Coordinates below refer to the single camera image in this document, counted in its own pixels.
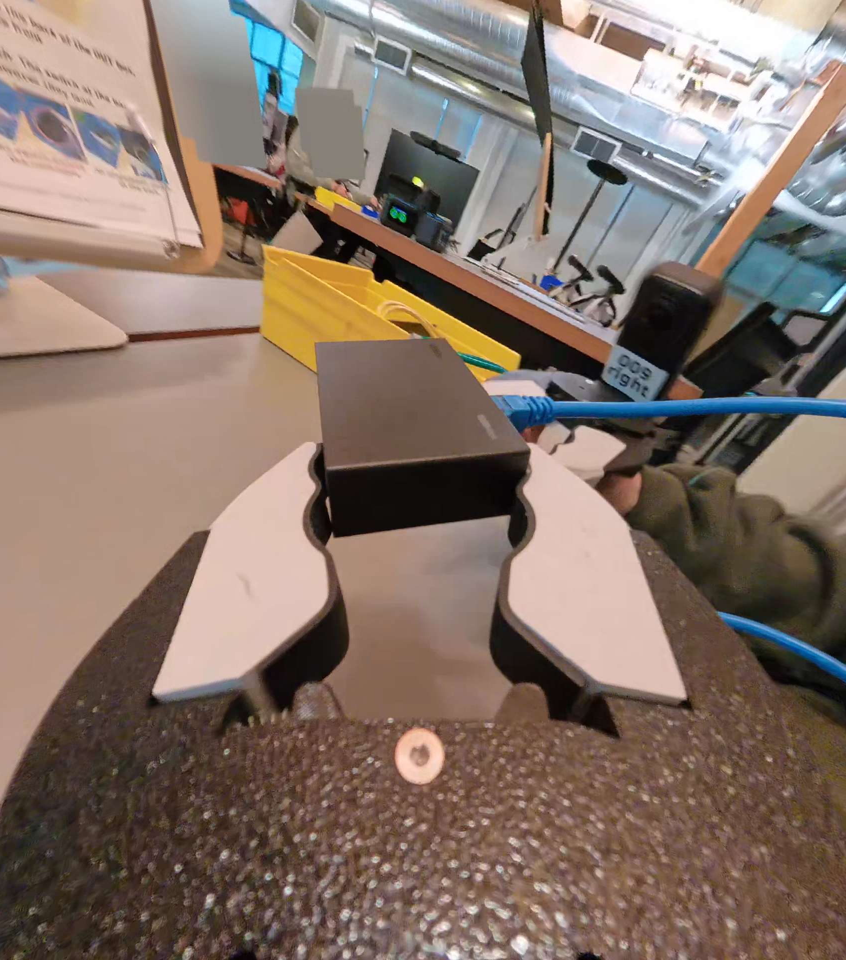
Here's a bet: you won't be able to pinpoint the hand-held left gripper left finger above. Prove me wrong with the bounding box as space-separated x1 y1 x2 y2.
151 441 352 721

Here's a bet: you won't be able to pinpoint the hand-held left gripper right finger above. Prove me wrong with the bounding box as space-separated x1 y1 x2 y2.
490 444 690 725

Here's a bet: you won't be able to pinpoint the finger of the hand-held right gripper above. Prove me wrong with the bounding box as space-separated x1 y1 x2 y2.
483 371 556 400
541 424 629 475

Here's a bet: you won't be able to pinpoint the blue ethernet cable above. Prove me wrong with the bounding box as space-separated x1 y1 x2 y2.
490 393 846 725

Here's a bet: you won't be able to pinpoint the black ethernet switch box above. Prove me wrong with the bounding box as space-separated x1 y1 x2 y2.
314 339 531 538

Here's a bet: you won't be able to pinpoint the yellow ethernet cable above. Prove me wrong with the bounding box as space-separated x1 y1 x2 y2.
381 300 439 339

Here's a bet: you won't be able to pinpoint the yellow plastic bin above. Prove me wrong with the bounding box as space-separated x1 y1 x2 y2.
261 243 523 376

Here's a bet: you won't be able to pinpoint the person's right hand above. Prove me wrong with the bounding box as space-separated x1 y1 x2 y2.
594 468 646 517

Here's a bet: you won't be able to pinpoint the long wooden top desk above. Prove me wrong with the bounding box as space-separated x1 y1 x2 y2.
303 191 705 399

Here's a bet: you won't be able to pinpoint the black round disc on pole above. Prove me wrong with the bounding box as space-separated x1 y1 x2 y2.
558 159 628 260

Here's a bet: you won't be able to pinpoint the ceiling vent grille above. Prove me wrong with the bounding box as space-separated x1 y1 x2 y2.
571 126 622 162

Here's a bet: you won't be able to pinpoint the black monitor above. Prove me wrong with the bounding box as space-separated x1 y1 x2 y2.
374 129 481 226

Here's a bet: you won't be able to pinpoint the instruction sheet on stand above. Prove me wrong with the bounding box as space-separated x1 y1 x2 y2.
0 0 225 365

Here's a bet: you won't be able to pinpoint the printed instruction sheets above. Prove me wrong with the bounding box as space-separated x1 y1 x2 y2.
0 0 202 249

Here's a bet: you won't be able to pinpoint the silver ventilation duct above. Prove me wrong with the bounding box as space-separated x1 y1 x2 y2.
303 0 846 211

